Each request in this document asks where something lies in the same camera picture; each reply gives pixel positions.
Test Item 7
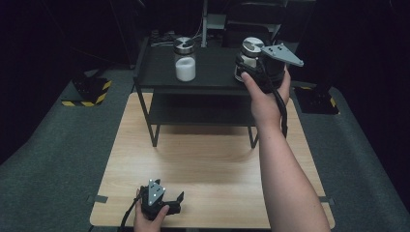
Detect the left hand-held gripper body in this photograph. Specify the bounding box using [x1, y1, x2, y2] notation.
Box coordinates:
[139, 178, 182, 222]

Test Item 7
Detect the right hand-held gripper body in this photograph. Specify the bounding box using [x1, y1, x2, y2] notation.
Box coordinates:
[254, 43, 305, 95]

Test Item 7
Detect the black metal two-tier rack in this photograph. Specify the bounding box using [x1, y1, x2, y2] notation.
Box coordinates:
[133, 37, 291, 149]

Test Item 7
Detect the glass jar with white powder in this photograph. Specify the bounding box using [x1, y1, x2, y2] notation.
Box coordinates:
[173, 37, 197, 82]

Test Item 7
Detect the person's left hand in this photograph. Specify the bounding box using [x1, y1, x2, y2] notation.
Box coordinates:
[132, 188, 170, 232]

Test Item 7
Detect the person's right hand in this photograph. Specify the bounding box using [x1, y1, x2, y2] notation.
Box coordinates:
[241, 66, 292, 130]

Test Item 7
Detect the black monitor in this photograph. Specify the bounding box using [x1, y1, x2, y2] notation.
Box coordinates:
[221, 20, 276, 49]

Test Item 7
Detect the yellow-black striped stand base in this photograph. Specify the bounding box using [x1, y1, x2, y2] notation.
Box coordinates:
[293, 84, 341, 116]
[61, 75, 113, 108]

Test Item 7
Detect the grey tape strip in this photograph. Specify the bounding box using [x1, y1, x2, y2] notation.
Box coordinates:
[318, 195, 337, 206]
[86, 193, 109, 205]

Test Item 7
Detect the metal stand pole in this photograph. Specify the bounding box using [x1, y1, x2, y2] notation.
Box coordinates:
[200, 0, 209, 49]

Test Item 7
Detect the black power strip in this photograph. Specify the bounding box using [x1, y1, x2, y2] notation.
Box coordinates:
[149, 29, 177, 46]

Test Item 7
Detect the left hand-held gripper cable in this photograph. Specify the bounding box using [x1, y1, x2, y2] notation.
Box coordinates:
[119, 193, 145, 232]

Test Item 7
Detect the hand-held gripper cable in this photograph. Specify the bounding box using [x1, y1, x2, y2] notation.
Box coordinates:
[257, 61, 289, 138]
[119, 193, 145, 232]

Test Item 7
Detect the right hand-held gripper cable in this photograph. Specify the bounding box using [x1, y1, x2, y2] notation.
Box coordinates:
[257, 61, 289, 138]

